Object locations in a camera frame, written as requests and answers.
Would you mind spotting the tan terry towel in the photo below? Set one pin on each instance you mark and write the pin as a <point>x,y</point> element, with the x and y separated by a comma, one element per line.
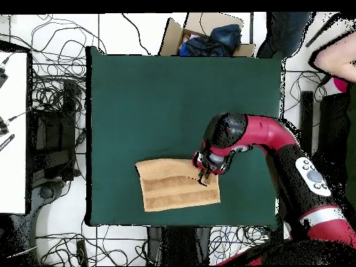
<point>172,189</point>

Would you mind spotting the person's forearm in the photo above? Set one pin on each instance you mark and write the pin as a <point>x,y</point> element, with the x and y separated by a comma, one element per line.
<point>336,58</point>

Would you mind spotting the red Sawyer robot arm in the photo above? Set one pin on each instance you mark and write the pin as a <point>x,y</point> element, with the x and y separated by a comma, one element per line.
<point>272,133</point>

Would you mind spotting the dark green table cloth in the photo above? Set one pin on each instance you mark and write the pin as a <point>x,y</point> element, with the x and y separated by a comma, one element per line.
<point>139,111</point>
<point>351,125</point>

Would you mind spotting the dark navy garment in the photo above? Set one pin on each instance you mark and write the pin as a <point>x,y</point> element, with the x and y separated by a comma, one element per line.
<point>203,47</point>

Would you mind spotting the open cardboard box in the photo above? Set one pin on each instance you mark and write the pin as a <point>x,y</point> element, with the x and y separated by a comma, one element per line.
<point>172,39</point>

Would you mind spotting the blue denim jeans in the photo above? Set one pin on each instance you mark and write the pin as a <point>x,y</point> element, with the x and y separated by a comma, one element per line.
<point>225,34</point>

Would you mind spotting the black power strip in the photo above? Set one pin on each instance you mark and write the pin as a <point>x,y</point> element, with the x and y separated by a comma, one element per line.
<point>82,253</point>

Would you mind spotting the round grey stand base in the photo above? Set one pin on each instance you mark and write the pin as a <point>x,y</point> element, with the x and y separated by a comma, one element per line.
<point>46,192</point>

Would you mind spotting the magenta round object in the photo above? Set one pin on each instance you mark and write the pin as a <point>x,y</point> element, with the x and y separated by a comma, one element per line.
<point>340,84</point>

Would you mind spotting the black rod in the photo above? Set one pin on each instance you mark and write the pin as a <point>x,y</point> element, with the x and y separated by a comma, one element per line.
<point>317,34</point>

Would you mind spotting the white desk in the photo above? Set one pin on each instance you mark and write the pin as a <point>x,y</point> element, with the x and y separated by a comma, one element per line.
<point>14,172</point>

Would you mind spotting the black slotted bar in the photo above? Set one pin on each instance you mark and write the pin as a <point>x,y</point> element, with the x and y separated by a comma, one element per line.
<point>7,142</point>

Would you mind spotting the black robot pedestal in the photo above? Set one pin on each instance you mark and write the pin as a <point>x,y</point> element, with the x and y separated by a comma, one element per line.
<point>178,244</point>

